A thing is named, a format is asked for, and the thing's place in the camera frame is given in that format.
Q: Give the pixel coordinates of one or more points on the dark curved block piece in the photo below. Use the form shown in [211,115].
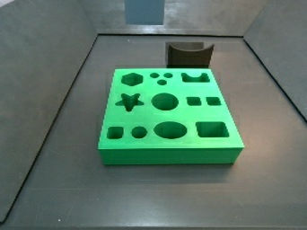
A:
[188,54]

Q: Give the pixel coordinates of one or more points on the blue panel on back wall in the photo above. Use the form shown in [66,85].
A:
[144,12]

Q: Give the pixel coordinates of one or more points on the green shape sorter block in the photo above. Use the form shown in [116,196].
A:
[167,118]

